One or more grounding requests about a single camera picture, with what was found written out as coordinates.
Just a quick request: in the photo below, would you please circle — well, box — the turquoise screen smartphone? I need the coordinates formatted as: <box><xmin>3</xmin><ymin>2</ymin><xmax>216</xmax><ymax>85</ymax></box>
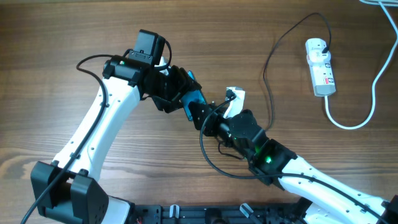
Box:
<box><xmin>180</xmin><ymin>70</ymin><xmax>207</xmax><ymax>121</ymax></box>

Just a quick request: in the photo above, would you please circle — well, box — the black charger cable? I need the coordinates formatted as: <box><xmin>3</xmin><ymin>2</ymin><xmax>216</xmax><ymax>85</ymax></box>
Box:
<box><xmin>262</xmin><ymin>11</ymin><xmax>333</xmax><ymax>131</ymax></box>

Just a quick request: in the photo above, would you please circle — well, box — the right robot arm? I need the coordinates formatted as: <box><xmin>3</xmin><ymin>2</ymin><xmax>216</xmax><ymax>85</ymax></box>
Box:
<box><xmin>188</xmin><ymin>102</ymin><xmax>397</xmax><ymax>223</ymax></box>

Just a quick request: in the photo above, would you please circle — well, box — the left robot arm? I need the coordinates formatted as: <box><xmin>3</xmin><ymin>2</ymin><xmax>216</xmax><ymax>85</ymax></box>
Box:
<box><xmin>30</xmin><ymin>30</ymin><xmax>201</xmax><ymax>223</ymax></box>

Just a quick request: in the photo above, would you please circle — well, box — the white charger plug adapter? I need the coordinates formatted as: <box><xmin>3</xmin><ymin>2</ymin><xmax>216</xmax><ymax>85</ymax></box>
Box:
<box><xmin>307</xmin><ymin>50</ymin><xmax>331</xmax><ymax>66</ymax></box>

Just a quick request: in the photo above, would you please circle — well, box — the white power strip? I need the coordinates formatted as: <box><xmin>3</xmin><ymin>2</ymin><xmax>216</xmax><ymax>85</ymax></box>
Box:
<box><xmin>305</xmin><ymin>38</ymin><xmax>336</xmax><ymax>97</ymax></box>

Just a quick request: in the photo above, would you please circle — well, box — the black left camera cable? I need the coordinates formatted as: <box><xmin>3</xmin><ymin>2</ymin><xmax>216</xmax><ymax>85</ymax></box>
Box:
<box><xmin>20</xmin><ymin>54</ymin><xmax>114</xmax><ymax>224</ymax></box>

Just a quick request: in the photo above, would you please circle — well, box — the black camera cable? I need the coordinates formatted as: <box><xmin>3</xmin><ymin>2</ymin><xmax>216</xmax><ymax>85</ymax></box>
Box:
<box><xmin>20</xmin><ymin>54</ymin><xmax>114</xmax><ymax>224</ymax></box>
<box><xmin>199</xmin><ymin>95</ymin><xmax>389</xmax><ymax>224</ymax></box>

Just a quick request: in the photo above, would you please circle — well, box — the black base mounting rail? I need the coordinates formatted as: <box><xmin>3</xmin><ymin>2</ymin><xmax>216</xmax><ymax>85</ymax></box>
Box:
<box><xmin>127</xmin><ymin>203</ymin><xmax>306</xmax><ymax>224</ymax></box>

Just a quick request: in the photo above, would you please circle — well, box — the black right camera cable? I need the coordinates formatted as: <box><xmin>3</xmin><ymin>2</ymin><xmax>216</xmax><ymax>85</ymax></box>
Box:
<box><xmin>199</xmin><ymin>95</ymin><xmax>389</xmax><ymax>224</ymax></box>

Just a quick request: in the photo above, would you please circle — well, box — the white power strip cord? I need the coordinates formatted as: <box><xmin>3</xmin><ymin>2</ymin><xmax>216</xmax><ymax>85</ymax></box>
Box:
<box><xmin>324</xmin><ymin>0</ymin><xmax>398</xmax><ymax>130</ymax></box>

